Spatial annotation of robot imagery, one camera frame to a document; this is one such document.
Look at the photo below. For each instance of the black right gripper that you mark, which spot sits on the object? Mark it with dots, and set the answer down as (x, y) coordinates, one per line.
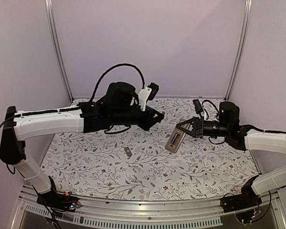
(201, 126)

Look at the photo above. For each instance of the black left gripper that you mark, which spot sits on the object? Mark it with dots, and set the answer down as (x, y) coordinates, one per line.
(150, 113)

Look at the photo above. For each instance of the beige remote control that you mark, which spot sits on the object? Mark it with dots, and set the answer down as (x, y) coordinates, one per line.
(174, 149)

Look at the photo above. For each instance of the beige battery cover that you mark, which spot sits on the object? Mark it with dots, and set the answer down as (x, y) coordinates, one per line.
(128, 151)

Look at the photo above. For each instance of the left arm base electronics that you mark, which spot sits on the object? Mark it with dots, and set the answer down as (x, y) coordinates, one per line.
(56, 203)

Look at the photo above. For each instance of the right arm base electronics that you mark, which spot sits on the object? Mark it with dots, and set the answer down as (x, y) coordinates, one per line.
(246, 199)

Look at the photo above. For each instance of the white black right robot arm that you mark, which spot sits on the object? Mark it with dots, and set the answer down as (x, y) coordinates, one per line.
(242, 137)

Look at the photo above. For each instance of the floral patterned table mat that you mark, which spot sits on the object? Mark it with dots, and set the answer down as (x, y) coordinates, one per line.
(96, 165)

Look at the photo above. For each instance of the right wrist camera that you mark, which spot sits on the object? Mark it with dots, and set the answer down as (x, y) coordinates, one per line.
(200, 110)

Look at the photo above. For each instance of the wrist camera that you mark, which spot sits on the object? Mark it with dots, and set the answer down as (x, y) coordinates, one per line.
(146, 94)
(200, 110)

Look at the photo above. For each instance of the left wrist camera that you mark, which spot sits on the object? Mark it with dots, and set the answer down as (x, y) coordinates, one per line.
(146, 94)

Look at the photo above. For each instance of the right aluminium frame post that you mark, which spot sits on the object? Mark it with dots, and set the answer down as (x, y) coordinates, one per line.
(240, 49)

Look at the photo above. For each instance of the aluminium frame post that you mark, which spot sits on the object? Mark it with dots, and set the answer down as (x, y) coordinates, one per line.
(57, 50)
(240, 49)

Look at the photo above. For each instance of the aluminium front rail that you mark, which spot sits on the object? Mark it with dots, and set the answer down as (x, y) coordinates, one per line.
(101, 213)

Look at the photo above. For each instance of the left aluminium frame post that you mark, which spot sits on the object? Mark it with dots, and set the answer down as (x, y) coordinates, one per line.
(57, 50)

